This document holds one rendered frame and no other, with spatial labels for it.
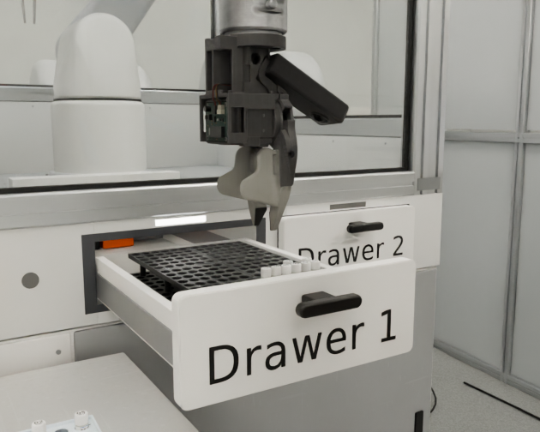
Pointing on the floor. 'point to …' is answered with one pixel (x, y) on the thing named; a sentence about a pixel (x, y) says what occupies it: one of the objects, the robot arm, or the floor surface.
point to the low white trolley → (81, 398)
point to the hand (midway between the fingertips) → (269, 216)
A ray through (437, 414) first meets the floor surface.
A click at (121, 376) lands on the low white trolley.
